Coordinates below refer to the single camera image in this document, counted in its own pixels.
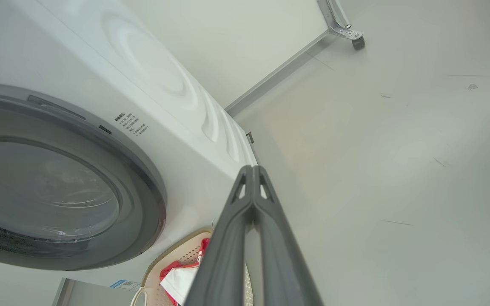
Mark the cream perforated laundry basket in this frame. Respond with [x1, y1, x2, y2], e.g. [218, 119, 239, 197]
[130, 227, 254, 306]

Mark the white front-load washing machine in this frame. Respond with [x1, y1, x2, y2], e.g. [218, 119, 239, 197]
[0, 0, 259, 295]

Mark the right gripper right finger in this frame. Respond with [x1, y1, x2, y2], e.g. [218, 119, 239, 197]
[253, 165, 325, 306]

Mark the metal partition leg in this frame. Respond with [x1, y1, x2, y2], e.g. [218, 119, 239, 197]
[316, 0, 363, 41]

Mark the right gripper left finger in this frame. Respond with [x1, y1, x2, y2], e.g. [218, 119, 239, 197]
[184, 165, 255, 306]

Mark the washing machine glass door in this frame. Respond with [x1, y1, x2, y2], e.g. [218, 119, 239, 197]
[0, 83, 168, 272]

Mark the red basketball jersey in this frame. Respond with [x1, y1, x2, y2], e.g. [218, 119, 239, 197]
[159, 238, 211, 306]

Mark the blue energy label sticker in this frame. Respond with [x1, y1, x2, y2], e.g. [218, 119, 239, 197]
[110, 279, 142, 292]

